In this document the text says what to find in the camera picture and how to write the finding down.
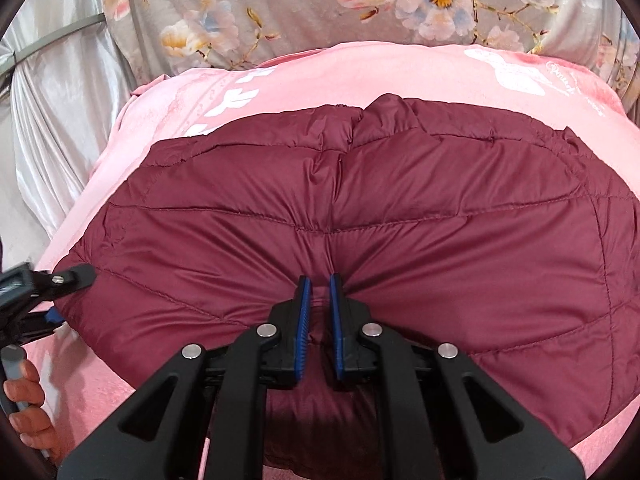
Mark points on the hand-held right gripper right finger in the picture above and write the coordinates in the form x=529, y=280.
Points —
x=337, y=330

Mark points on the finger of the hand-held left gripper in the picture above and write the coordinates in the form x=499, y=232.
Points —
x=75, y=277
x=42, y=324

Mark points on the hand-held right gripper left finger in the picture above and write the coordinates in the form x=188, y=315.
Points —
x=305, y=330

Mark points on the maroon puffer jacket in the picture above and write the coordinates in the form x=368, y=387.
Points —
x=400, y=210

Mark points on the person's left hand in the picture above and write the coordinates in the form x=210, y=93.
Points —
x=32, y=430

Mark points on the silver satin curtain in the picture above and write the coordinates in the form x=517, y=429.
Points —
x=60, y=125

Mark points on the pink printed blanket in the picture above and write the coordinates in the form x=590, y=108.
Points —
x=350, y=75

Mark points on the grey floral bedsheet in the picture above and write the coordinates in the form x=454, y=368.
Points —
x=300, y=5

